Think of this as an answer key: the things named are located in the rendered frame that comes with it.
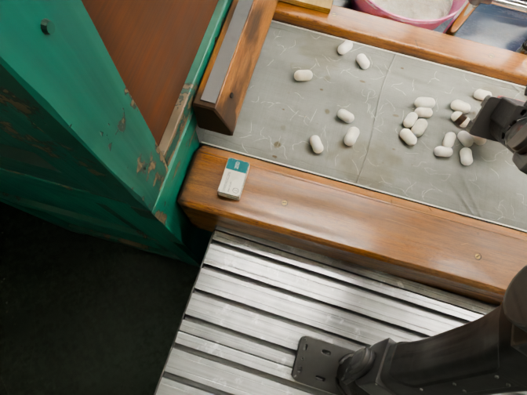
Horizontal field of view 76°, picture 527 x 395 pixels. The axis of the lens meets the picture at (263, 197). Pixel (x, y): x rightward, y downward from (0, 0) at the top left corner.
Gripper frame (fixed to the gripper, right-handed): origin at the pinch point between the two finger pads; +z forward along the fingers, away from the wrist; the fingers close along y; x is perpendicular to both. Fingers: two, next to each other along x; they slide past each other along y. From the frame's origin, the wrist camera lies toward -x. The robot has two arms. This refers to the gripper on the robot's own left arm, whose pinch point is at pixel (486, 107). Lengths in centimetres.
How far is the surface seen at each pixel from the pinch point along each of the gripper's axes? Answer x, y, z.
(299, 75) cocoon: 2.4, 35.0, -2.8
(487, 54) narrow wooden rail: -8.1, 1.1, 8.4
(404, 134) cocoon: 6.5, 14.2, -7.5
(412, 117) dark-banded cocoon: 3.9, 13.4, -4.8
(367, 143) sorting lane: 9.5, 19.9, -8.4
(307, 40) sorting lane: -2.6, 35.4, 5.9
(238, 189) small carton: 16.6, 39.0, -23.8
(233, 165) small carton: 14.4, 40.9, -21.2
